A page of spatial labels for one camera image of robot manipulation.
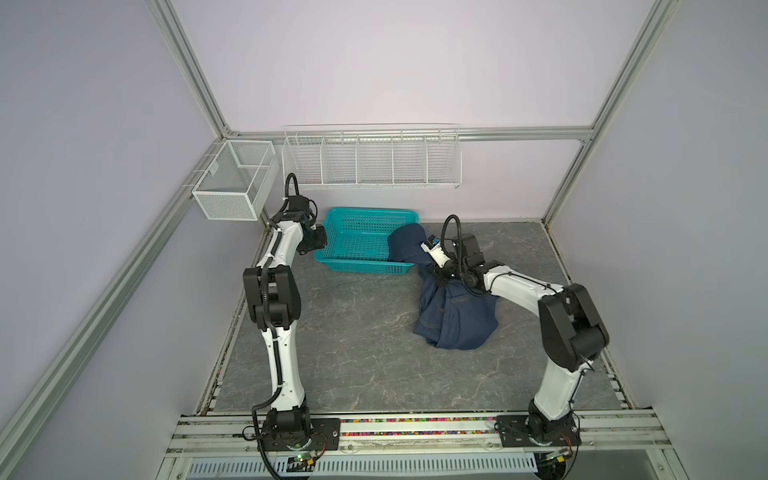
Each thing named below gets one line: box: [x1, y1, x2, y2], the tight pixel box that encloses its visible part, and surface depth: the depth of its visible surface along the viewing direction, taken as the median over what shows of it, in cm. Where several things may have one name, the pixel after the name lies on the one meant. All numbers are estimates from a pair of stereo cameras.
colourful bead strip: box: [340, 417, 498, 437], surface depth 78 cm
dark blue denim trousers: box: [388, 223, 498, 350], surface depth 87 cm
